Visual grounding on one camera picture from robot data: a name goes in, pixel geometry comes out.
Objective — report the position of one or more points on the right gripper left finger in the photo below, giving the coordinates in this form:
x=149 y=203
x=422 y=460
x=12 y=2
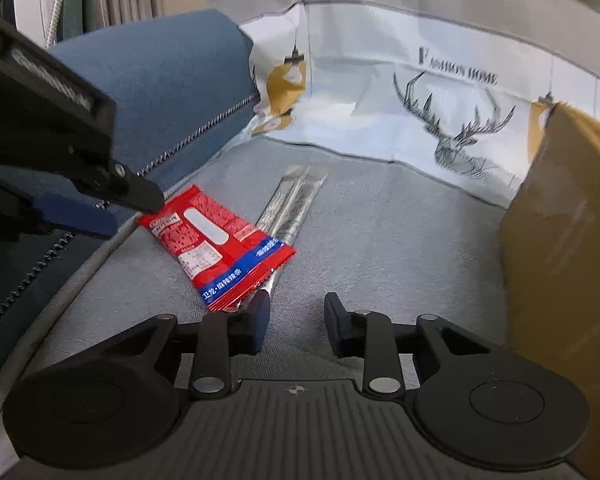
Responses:
x=221 y=335

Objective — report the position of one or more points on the brown cardboard box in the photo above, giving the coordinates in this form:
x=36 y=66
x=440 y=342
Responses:
x=550 y=240

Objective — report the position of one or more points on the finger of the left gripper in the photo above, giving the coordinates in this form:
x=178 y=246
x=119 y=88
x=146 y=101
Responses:
x=64 y=213
x=116 y=183

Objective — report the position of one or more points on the grey deer-print sofa cover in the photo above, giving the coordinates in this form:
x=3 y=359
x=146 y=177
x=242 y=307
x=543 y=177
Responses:
x=427 y=115

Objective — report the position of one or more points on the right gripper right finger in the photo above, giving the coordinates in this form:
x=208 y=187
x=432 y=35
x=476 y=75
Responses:
x=369 y=336

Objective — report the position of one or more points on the red blue spicy snack packet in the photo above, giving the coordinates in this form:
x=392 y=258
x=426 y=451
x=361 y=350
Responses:
x=224 y=256

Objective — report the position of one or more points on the silver stick packet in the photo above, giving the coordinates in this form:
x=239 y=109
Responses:
x=286 y=210

